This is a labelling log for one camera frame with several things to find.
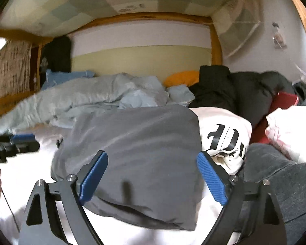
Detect grey hooded jacket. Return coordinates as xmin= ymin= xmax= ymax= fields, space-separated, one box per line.
xmin=51 ymin=105 xmax=203 ymax=231

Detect black clothes pile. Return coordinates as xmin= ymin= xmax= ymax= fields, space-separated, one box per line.
xmin=189 ymin=65 xmax=306 ymax=127

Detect white printed t-shirt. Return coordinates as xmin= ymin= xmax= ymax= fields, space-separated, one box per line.
xmin=191 ymin=107 xmax=252 ymax=175

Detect light blue duvet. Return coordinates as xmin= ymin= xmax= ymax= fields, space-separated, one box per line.
xmin=0 ymin=73 xmax=194 ymax=134

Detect blue pillow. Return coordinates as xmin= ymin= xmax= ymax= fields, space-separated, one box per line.
xmin=41 ymin=69 xmax=95 ymax=91

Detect dark grey jeans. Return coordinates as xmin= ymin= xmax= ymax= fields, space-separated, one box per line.
xmin=239 ymin=143 xmax=306 ymax=244

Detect black hanging garment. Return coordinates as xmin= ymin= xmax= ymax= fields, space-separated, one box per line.
xmin=39 ymin=36 xmax=72 ymax=87

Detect white pink garment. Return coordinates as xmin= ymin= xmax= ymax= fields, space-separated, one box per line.
xmin=266 ymin=106 xmax=306 ymax=163

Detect red garment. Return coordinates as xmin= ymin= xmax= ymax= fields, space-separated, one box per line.
xmin=250 ymin=92 xmax=299 ymax=144

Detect orange pillow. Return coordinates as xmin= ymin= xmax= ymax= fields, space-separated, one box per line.
xmin=163 ymin=71 xmax=200 ymax=88

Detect checkered hanging curtain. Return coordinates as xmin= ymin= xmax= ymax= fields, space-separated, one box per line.
xmin=0 ymin=0 xmax=262 ymax=57

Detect wooden bed frame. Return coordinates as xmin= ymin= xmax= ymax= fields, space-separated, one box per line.
xmin=0 ymin=0 xmax=306 ymax=121

